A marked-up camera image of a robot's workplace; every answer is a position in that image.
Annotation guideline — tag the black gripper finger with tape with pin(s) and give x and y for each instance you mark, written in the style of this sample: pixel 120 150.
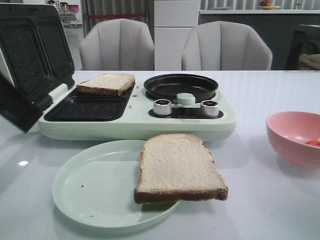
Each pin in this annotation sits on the black gripper finger with tape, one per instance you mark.
pixel 16 108

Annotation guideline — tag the mint green breakfast maker lid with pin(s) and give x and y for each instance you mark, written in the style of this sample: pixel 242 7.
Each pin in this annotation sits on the mint green breakfast maker lid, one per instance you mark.
pixel 36 50

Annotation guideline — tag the bread slice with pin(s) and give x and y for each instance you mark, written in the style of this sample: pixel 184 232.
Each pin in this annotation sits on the bread slice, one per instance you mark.
pixel 114 84
pixel 178 167

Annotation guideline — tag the pink bowl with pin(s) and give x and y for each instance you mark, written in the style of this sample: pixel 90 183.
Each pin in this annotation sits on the pink bowl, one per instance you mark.
pixel 288 132

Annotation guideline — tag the orange shrimp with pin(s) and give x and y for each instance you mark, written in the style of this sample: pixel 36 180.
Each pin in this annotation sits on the orange shrimp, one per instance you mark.
pixel 314 142

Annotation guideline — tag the mint green breakfast maker base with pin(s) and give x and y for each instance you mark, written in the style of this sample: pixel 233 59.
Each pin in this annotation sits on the mint green breakfast maker base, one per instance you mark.
pixel 76 116

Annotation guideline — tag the mint green round plate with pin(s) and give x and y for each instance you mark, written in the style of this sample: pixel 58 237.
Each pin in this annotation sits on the mint green round plate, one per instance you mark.
pixel 96 189

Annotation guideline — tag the left beige upholstered chair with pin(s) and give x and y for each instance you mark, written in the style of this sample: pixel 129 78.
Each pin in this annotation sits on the left beige upholstered chair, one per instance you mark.
pixel 118 45

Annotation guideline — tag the beige upholstered chair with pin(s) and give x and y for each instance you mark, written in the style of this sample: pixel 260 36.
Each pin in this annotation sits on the beige upholstered chair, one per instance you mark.
pixel 225 46
pixel 118 45

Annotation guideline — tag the left silver control knob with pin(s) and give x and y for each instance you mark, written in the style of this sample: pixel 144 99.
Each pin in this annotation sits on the left silver control knob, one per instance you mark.
pixel 162 107

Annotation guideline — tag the silver control knob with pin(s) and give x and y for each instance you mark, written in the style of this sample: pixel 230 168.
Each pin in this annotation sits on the silver control knob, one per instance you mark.
pixel 162 107
pixel 209 108

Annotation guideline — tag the black round frying pan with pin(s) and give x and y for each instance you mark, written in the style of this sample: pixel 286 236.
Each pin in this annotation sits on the black round frying pan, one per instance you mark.
pixel 167 86

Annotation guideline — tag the right silver control knob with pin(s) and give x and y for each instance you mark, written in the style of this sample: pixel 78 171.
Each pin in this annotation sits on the right silver control knob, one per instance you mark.
pixel 209 108

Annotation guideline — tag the right beige upholstered chair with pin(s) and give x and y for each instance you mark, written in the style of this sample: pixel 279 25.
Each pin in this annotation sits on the right beige upholstered chair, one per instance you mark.
pixel 225 46

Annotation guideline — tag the fruit plate on counter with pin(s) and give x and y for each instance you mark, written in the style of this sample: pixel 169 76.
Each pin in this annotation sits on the fruit plate on counter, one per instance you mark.
pixel 267 5

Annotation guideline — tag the dark counter with white top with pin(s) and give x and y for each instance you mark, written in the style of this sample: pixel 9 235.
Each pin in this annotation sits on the dark counter with white top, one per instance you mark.
pixel 275 27

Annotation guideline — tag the dark appliance at right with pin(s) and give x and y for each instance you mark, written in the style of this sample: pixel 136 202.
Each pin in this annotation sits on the dark appliance at right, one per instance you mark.
pixel 305 40

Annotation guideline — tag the beige cushion at right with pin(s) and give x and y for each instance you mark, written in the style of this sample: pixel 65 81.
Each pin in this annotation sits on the beige cushion at right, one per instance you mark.
pixel 312 60

